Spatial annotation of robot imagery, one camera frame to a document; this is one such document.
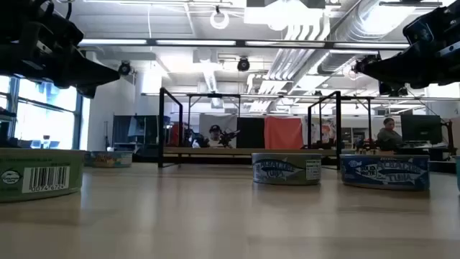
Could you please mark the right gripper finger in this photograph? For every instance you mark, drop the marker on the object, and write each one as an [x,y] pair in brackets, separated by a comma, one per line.
[390,89]
[381,70]

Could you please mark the teal yellow label can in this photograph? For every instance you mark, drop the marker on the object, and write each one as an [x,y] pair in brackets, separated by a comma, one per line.
[108,160]

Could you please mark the gold top green label can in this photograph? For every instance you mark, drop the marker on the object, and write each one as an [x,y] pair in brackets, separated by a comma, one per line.
[43,158]

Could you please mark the blue label tuna can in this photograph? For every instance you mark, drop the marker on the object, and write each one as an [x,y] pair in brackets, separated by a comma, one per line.
[384,172]

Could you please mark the grey label albacore tuna can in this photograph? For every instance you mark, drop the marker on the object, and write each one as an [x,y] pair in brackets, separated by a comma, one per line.
[276,169]

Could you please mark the black background robot arm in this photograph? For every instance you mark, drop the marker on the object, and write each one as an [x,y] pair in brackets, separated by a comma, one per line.
[227,139]

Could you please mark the person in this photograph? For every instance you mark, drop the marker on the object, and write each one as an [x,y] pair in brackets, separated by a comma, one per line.
[215,134]
[390,138]

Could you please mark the large window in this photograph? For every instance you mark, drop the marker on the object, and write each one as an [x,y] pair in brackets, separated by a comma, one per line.
[43,115]

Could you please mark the black computer monitor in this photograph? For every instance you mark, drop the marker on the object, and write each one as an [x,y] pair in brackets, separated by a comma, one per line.
[420,129]

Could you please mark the dark cabinet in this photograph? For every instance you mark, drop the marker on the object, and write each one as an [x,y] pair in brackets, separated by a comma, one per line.
[122,129]

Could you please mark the orange cloth panel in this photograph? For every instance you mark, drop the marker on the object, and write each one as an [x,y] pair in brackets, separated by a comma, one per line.
[284,133]

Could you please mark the white cloth panel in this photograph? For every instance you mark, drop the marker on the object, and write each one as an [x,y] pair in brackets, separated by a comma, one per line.
[228,120]

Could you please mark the black overhead light beam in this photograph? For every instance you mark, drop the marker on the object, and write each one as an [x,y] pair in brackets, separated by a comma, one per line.
[240,44]

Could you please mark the black cloth panel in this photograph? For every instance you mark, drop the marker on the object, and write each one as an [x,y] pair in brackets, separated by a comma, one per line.
[250,133]

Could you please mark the black ceiling camera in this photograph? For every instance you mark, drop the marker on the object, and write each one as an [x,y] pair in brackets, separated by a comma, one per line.
[243,64]
[124,68]

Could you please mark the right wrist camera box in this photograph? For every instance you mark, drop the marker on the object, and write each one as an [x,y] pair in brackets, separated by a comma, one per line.
[418,32]

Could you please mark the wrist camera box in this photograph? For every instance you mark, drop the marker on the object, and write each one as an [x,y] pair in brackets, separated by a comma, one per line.
[66,34]
[418,32]

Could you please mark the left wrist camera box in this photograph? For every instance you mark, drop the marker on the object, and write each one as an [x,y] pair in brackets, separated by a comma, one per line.
[66,34]

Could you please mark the black shelf side frame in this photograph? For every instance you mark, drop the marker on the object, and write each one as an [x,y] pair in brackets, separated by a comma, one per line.
[160,126]
[338,126]

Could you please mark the black aluminium table frame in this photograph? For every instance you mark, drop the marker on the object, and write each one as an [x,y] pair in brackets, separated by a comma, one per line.
[147,158]

